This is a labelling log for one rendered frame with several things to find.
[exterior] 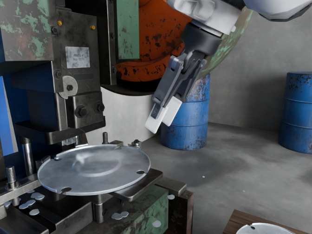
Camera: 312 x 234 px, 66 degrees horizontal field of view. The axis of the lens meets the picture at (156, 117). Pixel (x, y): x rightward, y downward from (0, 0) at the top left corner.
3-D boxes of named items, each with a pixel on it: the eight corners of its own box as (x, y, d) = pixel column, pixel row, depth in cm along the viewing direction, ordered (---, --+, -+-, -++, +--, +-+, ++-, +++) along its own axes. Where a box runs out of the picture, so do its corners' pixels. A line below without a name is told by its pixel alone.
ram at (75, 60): (114, 120, 68) (109, 8, 61) (70, 134, 56) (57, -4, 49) (74, 113, 77) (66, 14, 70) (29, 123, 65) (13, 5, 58)
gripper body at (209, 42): (215, 35, 41) (190, 83, 45) (228, 39, 48) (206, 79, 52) (180, 17, 43) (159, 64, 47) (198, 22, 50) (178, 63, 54)
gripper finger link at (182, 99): (184, 53, 49) (187, 51, 50) (170, 95, 57) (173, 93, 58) (199, 62, 48) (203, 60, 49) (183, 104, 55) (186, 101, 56)
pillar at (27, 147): (36, 174, 70) (30, 127, 66) (29, 177, 68) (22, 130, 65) (32, 172, 71) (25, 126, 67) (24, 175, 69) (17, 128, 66)
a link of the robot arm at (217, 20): (247, 13, 45) (231, 41, 48) (192, -12, 49) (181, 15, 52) (230, 0, 35) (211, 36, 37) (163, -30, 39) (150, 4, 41)
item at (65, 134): (108, 133, 74) (107, 116, 73) (49, 155, 58) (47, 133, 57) (74, 125, 83) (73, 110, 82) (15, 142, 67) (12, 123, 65)
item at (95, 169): (9, 183, 56) (8, 180, 56) (82, 142, 83) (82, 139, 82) (122, 206, 47) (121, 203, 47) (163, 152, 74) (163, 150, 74)
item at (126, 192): (164, 215, 65) (165, 170, 61) (132, 250, 53) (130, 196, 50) (98, 188, 78) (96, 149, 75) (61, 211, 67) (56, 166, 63)
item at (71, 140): (78, 141, 71) (77, 129, 70) (64, 146, 67) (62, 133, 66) (71, 139, 73) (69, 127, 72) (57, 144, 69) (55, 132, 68)
